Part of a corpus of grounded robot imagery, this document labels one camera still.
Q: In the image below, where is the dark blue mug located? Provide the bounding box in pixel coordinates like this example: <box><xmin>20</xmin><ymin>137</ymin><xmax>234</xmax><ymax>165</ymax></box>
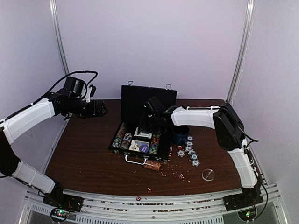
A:
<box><xmin>172</xmin><ymin>126</ymin><xmax>189</xmax><ymax>145</ymax></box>

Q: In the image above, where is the right poker chip row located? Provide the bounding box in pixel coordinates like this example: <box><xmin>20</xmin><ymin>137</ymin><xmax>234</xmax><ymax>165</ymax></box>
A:
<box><xmin>149</xmin><ymin>134</ymin><xmax>161</xmax><ymax>154</ymax></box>

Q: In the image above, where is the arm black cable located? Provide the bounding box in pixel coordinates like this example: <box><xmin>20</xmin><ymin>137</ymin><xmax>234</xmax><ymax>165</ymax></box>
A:
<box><xmin>238</xmin><ymin>121</ymin><xmax>268</xmax><ymax>210</ymax></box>
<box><xmin>39</xmin><ymin>70</ymin><xmax>99</xmax><ymax>103</ymax></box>

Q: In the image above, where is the aluminium frame post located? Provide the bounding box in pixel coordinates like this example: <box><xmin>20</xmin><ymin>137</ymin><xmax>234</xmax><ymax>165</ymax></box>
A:
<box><xmin>226</xmin><ymin>0</ymin><xmax>256</xmax><ymax>104</ymax></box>
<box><xmin>49</xmin><ymin>0</ymin><xmax>69</xmax><ymax>75</ymax></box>

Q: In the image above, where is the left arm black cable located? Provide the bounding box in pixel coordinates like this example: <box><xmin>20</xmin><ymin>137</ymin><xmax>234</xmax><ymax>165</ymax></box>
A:
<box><xmin>39</xmin><ymin>70</ymin><xmax>99</xmax><ymax>103</ymax></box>

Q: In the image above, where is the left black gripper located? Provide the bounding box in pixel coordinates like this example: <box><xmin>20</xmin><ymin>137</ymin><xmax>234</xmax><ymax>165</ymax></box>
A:
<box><xmin>64</xmin><ymin>97</ymin><xmax>108</xmax><ymax>119</ymax></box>

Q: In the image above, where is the left aluminium frame post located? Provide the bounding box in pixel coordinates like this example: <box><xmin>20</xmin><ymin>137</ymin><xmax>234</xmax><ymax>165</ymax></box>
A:
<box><xmin>49</xmin><ymin>0</ymin><xmax>69</xmax><ymax>75</ymax></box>

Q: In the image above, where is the playing card deck box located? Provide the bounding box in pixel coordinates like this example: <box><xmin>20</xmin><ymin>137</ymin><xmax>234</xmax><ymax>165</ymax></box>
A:
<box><xmin>129</xmin><ymin>140</ymin><xmax>150</xmax><ymax>152</ymax></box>
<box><xmin>134</xmin><ymin>127</ymin><xmax>152</xmax><ymax>139</ymax></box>

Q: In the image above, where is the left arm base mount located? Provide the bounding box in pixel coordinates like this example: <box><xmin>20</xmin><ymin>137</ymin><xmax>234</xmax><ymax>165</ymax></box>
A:
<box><xmin>43</xmin><ymin>192</ymin><xmax>84</xmax><ymax>212</ymax></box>

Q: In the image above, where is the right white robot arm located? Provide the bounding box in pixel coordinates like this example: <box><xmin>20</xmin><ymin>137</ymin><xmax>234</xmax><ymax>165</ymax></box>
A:
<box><xmin>140</xmin><ymin>98</ymin><xmax>261</xmax><ymax>206</ymax></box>

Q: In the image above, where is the black poker case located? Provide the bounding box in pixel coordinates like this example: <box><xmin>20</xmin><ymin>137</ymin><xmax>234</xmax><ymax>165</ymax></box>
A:
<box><xmin>108</xmin><ymin>85</ymin><xmax>177</xmax><ymax>161</ymax></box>

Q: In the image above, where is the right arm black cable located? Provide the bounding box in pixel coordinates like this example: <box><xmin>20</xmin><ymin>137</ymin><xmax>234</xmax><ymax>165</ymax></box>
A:
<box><xmin>238</xmin><ymin>121</ymin><xmax>268</xmax><ymax>210</ymax></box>

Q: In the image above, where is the right aluminium frame post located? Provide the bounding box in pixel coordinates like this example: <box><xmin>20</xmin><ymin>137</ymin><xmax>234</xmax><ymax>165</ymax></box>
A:
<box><xmin>226</xmin><ymin>0</ymin><xmax>256</xmax><ymax>104</ymax></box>

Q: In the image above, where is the brown poker chip roll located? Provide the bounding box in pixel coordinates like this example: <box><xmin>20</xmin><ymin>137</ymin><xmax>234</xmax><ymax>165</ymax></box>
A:
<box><xmin>143</xmin><ymin>161</ymin><xmax>161</xmax><ymax>171</ymax></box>

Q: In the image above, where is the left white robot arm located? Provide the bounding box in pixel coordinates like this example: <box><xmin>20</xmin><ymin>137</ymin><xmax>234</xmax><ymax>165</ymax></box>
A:
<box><xmin>0</xmin><ymin>92</ymin><xmax>108</xmax><ymax>207</ymax></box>

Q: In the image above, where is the purple small blind button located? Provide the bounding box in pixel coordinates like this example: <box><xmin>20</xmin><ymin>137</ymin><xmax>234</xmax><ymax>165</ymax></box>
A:
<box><xmin>139</xmin><ymin>145</ymin><xmax>150</xmax><ymax>153</ymax></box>

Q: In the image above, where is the left poker chip row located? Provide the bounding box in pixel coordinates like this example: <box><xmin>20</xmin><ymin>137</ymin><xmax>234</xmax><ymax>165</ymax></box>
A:
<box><xmin>112</xmin><ymin>122</ymin><xmax>128</xmax><ymax>148</ymax></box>

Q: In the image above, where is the poker chip row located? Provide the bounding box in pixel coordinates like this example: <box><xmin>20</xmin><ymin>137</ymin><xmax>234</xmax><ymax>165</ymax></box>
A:
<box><xmin>120</xmin><ymin>132</ymin><xmax>132</xmax><ymax>150</ymax></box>
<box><xmin>112</xmin><ymin>122</ymin><xmax>128</xmax><ymax>148</ymax></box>
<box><xmin>149</xmin><ymin>134</ymin><xmax>161</xmax><ymax>154</ymax></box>

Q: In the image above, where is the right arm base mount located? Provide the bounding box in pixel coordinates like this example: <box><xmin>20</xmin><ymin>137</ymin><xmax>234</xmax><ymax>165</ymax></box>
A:
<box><xmin>223</xmin><ymin>189</ymin><xmax>263</xmax><ymax>211</ymax></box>

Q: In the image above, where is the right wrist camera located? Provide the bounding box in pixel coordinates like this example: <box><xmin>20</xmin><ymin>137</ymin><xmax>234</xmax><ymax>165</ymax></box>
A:
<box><xmin>143</xmin><ymin>97</ymin><xmax>166</xmax><ymax>115</ymax></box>

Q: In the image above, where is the clear round dealer button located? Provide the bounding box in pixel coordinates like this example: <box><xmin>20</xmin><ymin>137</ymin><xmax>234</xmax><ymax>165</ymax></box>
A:
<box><xmin>201</xmin><ymin>168</ymin><xmax>215</xmax><ymax>182</ymax></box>

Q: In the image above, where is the aluminium front rail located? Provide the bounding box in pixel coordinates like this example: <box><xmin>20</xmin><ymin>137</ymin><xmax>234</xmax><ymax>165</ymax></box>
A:
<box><xmin>16</xmin><ymin>184</ymin><xmax>291</xmax><ymax>224</ymax></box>

